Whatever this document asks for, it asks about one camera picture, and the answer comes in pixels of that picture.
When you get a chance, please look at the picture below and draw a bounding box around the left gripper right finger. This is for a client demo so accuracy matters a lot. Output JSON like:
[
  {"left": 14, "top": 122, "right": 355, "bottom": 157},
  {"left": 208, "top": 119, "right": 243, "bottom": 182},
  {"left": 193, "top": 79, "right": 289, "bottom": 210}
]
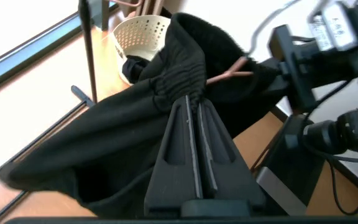
[{"left": 197, "top": 101, "right": 265, "bottom": 215}]

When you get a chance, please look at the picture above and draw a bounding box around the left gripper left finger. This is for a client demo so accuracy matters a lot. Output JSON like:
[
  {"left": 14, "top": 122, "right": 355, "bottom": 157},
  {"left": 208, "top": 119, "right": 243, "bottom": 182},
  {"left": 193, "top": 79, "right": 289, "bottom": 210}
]
[{"left": 144, "top": 95, "right": 203, "bottom": 217}]

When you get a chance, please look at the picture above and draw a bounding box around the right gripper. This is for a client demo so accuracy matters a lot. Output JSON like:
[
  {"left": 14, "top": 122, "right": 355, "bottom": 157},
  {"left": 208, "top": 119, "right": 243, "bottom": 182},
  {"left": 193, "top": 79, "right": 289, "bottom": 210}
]
[{"left": 267, "top": 24, "right": 357, "bottom": 112}]

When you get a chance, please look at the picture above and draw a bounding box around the black garment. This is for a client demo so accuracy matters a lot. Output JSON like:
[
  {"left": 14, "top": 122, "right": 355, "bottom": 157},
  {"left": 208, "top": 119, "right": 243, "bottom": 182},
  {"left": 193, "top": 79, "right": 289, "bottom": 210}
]
[{"left": 0, "top": 12, "right": 288, "bottom": 218}]

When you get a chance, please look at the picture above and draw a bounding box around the white laundry basket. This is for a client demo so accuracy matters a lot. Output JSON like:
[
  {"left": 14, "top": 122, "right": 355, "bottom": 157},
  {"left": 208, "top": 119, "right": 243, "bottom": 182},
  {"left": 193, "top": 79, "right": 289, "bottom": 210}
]
[{"left": 111, "top": 14, "right": 172, "bottom": 86}]

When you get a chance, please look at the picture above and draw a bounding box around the black clothes rack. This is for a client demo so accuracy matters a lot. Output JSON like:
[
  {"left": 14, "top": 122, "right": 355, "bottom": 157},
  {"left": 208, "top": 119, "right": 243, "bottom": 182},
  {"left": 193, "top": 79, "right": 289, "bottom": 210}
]
[{"left": 0, "top": 0, "right": 99, "bottom": 224}]

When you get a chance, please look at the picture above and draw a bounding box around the window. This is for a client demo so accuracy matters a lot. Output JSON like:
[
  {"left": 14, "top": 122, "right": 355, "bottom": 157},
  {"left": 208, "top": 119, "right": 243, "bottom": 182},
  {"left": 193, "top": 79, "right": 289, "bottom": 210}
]
[{"left": 0, "top": 0, "right": 120, "bottom": 98}]

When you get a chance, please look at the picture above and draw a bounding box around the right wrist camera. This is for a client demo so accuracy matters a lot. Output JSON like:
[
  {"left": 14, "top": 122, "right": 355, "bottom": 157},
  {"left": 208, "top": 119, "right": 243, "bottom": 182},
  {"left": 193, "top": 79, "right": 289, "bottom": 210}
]
[{"left": 307, "top": 1, "right": 358, "bottom": 53}]

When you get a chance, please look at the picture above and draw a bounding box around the black cable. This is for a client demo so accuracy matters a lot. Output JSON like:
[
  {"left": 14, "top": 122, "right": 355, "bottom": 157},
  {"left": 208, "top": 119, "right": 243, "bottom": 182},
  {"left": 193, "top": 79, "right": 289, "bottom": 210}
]
[{"left": 300, "top": 79, "right": 358, "bottom": 216}]

